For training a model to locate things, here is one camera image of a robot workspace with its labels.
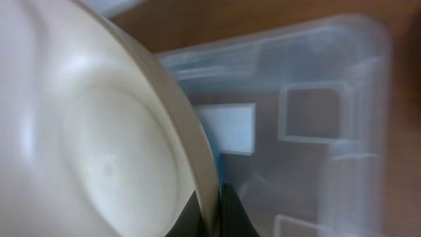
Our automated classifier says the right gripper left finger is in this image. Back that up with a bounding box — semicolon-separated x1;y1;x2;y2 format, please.
165;192;207;237

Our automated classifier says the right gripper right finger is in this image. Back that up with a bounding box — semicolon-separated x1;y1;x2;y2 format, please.
221;183;260;237

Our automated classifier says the blue plate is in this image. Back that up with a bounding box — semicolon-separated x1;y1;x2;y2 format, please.
210;144;224;188

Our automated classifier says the beige plate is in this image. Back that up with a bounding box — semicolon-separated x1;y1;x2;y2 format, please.
1;1;220;236

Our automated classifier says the white label in container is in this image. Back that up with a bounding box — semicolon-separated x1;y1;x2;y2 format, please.
194;103;256;155

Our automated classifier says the clear plastic storage container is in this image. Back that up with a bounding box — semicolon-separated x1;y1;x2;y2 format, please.
159;14;391;236

